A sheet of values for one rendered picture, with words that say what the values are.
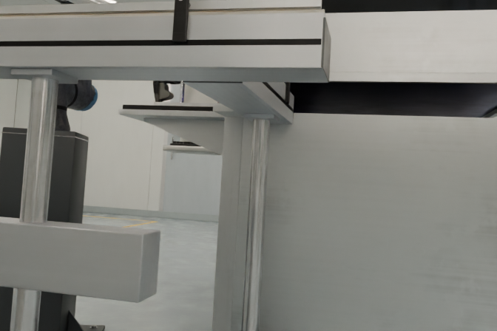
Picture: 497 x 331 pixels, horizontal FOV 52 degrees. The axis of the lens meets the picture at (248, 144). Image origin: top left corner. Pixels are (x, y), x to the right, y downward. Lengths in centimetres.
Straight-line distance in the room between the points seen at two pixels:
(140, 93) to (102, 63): 714
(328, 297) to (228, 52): 101
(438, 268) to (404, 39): 71
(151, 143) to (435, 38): 653
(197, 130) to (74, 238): 95
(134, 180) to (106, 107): 125
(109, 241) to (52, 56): 36
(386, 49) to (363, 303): 79
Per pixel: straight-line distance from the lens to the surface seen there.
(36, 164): 106
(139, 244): 93
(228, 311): 175
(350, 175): 164
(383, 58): 169
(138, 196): 797
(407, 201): 164
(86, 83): 215
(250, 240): 146
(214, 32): 89
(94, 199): 831
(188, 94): 287
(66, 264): 100
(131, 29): 95
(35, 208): 106
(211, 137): 183
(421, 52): 170
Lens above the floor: 66
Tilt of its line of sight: 4 degrees up
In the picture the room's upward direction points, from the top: 3 degrees clockwise
